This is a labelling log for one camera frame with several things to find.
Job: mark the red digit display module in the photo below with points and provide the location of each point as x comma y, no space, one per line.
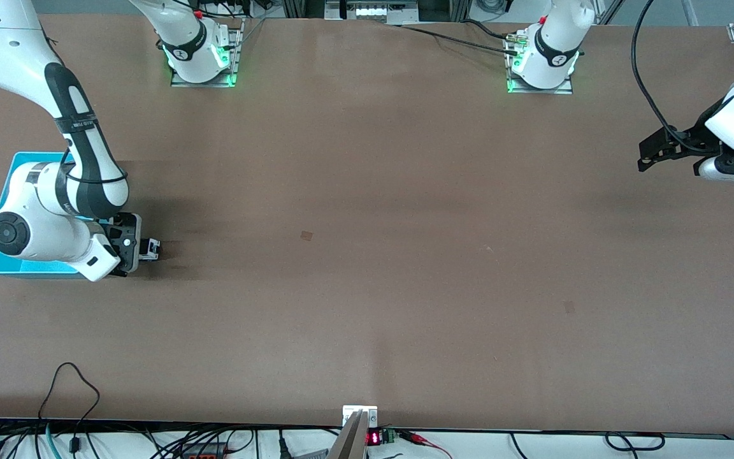
374,438

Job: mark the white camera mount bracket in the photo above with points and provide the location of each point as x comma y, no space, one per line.
359,411

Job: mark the grey metal camera bar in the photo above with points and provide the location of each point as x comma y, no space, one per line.
349,440

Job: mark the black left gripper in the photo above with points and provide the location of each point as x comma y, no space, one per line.
692,138

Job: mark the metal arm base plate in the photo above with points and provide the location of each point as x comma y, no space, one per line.
542,91
237,57

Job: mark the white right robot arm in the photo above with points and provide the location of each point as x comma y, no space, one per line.
80,159

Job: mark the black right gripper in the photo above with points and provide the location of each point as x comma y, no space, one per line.
144,247

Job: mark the white lit power unit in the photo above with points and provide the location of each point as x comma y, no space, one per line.
372,9

